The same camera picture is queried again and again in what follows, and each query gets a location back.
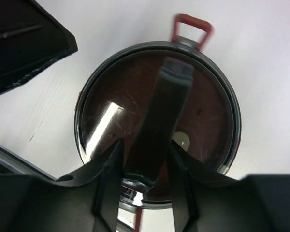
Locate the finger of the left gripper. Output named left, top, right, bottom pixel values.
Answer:
left=0, top=0, right=78, bottom=95

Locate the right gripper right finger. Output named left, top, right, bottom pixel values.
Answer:
left=166, top=143, right=290, bottom=232

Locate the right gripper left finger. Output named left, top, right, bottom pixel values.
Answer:
left=0, top=139, right=125, bottom=232

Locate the dark red lid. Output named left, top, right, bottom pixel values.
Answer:
left=74, top=47, right=241, bottom=208

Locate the grey transparent lid with handle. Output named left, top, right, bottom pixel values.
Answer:
left=74, top=14, right=241, bottom=232

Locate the aluminium front rail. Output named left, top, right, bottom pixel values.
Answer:
left=0, top=140, right=136, bottom=232

